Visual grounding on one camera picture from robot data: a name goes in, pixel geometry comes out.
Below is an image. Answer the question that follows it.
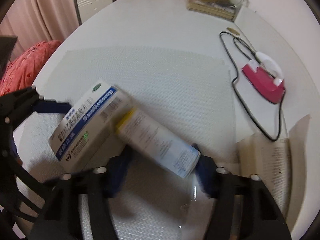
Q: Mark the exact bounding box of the small white medicine box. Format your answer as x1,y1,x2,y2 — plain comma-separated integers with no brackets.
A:
116,108,200,178

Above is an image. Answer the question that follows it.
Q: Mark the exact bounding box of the blue white medicine box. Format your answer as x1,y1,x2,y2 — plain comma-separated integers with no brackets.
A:
48,80,133,173

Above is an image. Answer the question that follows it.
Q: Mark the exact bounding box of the red bed cover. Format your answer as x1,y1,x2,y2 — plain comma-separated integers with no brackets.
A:
1,40,62,96

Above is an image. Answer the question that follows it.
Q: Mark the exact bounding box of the open book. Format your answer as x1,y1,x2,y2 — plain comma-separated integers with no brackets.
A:
237,114,311,231

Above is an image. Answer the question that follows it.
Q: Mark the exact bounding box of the white woven placemat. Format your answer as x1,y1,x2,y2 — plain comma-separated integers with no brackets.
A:
17,45,238,240

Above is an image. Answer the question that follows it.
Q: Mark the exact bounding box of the pink curtain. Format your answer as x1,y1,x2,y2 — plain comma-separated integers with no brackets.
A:
1,0,79,60

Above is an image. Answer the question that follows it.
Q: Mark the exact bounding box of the pink mini iron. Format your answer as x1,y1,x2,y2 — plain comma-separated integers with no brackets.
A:
242,51,285,104

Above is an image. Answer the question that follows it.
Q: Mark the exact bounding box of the clear organizer box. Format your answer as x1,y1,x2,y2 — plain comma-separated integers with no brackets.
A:
186,0,247,22

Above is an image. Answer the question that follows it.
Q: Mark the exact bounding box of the black power cable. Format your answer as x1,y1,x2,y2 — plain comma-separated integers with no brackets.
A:
219,31,287,142

